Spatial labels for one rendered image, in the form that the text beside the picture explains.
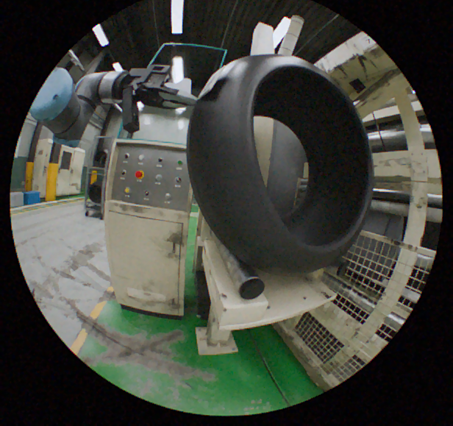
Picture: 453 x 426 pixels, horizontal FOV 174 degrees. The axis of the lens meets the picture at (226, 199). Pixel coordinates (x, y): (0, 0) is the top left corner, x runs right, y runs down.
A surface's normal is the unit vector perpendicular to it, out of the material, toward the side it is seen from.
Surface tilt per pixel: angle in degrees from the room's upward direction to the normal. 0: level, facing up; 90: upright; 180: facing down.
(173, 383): 0
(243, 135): 92
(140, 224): 90
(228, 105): 90
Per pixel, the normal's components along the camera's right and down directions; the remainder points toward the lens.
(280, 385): 0.16, -0.99
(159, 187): 0.22, 0.09
